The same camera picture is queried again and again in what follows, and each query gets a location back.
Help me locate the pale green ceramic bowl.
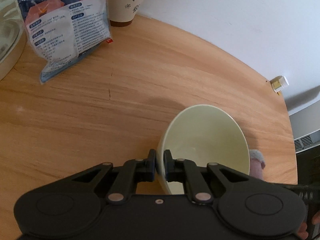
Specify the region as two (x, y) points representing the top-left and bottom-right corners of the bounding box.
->
(157, 105), (250, 194)

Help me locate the pink grey cleaning cloth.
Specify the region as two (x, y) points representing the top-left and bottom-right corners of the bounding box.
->
(249, 150), (266, 180)

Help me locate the operator hand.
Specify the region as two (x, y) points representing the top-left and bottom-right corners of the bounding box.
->
(297, 211), (320, 239)

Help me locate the white appliance with vent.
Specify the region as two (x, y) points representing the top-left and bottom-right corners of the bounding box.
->
(290, 101), (320, 153)

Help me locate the small white yellow bottle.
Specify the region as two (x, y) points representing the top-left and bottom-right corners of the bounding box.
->
(270, 76), (289, 93)

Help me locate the blue white plastic snack bag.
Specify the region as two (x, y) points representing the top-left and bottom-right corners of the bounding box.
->
(16, 0), (112, 83)

